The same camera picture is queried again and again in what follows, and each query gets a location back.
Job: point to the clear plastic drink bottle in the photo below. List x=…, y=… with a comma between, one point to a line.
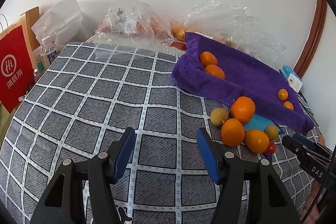
x=49, y=52

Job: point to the yellow-green round fruit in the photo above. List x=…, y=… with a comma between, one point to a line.
x=271, y=132
x=219, y=116

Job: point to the red cherry tomato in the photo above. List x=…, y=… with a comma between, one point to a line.
x=270, y=148

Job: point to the purple towel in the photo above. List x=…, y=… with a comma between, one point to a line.
x=249, y=77

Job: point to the red paper shopping bag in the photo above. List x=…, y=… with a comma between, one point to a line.
x=13, y=66

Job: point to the brown wooden door frame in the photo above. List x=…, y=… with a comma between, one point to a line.
x=311, y=29

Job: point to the white and blue box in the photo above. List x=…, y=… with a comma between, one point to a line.
x=291, y=77

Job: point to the small clear plastic bag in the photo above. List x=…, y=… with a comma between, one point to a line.
x=126, y=22

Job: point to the person's right hand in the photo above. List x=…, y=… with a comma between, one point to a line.
x=312, y=208

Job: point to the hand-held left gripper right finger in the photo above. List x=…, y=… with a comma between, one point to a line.
x=208, y=155

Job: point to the small orange kumquat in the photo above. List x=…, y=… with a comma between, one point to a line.
x=283, y=94
x=288, y=105

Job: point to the pile of bagged oranges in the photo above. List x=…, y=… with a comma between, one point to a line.
x=179, y=29

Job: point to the grey checkered bed sheet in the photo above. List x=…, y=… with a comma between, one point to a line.
x=92, y=108

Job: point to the large clear plastic bag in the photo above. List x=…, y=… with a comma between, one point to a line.
x=231, y=22

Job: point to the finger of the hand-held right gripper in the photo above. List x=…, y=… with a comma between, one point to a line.
x=296, y=146
x=309, y=144

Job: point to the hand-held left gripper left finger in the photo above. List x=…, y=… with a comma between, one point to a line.
x=125, y=154

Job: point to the white plastic bag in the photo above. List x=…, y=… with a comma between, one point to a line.
x=60, y=22

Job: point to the large orange mandarin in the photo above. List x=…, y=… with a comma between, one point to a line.
x=242, y=109

